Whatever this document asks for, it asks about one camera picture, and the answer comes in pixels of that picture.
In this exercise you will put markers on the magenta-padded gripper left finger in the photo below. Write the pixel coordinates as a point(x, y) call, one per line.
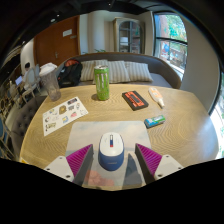
point(58, 166)

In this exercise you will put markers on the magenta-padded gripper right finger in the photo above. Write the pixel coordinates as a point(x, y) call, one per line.
point(168, 165)

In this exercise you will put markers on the white and blue computer mouse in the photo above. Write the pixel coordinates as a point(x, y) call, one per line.
point(111, 153)

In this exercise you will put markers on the pale landscape print mouse pad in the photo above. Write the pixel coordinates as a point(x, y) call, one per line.
point(86, 133)

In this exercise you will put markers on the small green and white pack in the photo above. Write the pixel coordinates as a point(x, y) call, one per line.
point(154, 121)

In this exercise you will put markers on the white sticker sheet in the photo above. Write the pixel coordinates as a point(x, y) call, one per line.
point(63, 115)

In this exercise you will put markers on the grey tufted armchair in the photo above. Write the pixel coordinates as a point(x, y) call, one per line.
point(25, 121)

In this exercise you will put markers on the white and orange tube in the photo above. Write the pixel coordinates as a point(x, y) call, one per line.
point(155, 95)

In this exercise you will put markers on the black and orange flat box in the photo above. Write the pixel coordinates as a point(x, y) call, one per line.
point(135, 100)

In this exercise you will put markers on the clear plastic cup with lid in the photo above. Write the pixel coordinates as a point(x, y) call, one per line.
point(51, 83)

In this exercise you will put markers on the white chair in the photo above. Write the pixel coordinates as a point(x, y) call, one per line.
point(31, 81)

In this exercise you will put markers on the black and orange backpack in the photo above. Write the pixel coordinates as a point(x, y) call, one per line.
point(70, 75)

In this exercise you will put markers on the green drink can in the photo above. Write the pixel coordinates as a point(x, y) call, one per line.
point(101, 83)

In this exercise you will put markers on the laptop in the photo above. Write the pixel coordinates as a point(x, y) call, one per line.
point(18, 80)

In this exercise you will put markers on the striped cushion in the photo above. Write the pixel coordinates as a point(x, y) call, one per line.
point(87, 70)
point(139, 71)
point(116, 71)

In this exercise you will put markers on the grey curved sofa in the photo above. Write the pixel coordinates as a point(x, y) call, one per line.
point(163, 66)

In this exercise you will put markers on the person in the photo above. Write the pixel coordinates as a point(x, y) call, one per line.
point(26, 70)

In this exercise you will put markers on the brown wooden door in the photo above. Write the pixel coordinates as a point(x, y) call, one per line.
point(55, 41)

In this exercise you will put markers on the glass door cabinet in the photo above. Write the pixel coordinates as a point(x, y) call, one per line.
point(129, 35)

